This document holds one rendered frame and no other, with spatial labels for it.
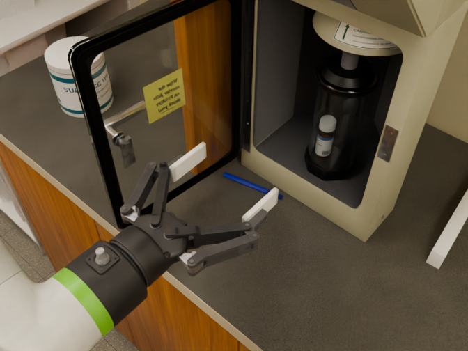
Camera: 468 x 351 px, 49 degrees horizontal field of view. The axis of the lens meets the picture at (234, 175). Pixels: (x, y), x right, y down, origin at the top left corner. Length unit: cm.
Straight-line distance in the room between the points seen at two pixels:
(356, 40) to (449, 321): 51
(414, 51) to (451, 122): 60
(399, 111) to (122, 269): 46
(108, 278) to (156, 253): 7
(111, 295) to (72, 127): 74
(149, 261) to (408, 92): 43
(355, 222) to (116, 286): 55
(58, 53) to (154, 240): 70
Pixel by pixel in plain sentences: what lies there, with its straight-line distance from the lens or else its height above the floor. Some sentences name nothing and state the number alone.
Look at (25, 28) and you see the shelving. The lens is 173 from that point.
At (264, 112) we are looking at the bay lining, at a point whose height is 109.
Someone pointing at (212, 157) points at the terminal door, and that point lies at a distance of 102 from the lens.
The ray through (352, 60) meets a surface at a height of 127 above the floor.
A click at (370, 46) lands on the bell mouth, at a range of 82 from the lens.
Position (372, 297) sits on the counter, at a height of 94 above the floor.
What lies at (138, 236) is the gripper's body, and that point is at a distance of 63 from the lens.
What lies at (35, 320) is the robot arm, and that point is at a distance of 58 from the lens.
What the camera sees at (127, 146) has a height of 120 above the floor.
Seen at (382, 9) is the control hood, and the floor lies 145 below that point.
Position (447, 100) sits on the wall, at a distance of 131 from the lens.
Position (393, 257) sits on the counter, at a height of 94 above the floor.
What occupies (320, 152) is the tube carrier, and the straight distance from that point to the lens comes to 98.
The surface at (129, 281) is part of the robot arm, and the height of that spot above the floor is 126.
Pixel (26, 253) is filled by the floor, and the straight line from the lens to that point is 229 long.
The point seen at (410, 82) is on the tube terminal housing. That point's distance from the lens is 77.
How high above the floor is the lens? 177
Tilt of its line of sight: 48 degrees down
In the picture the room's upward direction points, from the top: straight up
